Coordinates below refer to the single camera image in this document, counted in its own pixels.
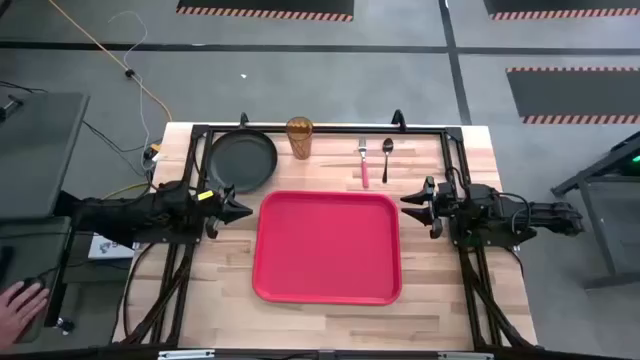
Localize grey side desk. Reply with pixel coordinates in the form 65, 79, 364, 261
0, 91, 92, 222

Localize silver metal bracket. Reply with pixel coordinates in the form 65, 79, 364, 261
436, 350, 496, 360
157, 349, 217, 360

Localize orange floor cable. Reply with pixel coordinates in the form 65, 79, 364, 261
47, 0, 174, 123

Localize amber translucent plastic cup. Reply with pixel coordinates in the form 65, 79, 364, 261
285, 116, 315, 161

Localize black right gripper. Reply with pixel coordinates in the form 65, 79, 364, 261
399, 175, 474, 240

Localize red plastic tray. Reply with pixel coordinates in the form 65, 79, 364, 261
251, 189, 404, 307

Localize black hazard-striped floor mat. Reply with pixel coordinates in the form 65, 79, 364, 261
482, 0, 640, 22
175, 0, 356, 23
505, 66, 640, 126

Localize dark round plate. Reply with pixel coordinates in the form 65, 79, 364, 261
206, 126, 279, 195

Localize dark low desk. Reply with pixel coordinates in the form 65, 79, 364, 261
0, 214, 77, 345

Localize white floor cable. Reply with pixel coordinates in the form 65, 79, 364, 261
106, 9, 152, 151

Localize black device on desk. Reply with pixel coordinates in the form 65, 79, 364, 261
0, 94, 25, 124

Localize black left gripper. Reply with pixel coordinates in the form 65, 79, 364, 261
188, 184, 254, 240

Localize black computer mouse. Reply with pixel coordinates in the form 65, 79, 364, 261
19, 276, 47, 301

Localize spoon with black handle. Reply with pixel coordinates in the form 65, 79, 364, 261
381, 137, 395, 185

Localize black floor cable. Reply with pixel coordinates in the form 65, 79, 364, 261
0, 79, 164, 155

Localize fork with pink handle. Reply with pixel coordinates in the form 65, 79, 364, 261
357, 137, 371, 190

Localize power strip with plugs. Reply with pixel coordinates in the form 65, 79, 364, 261
141, 143, 165, 172

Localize black aluminium table frame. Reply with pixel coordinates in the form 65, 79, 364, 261
114, 109, 540, 352

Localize white printed box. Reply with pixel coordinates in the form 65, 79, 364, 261
87, 233, 137, 262

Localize yellow cable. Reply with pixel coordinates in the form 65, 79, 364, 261
101, 181, 152, 201

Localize black metal stand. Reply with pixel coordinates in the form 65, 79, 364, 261
549, 130, 640, 291

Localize person's hand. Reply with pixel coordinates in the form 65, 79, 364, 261
0, 279, 51, 352

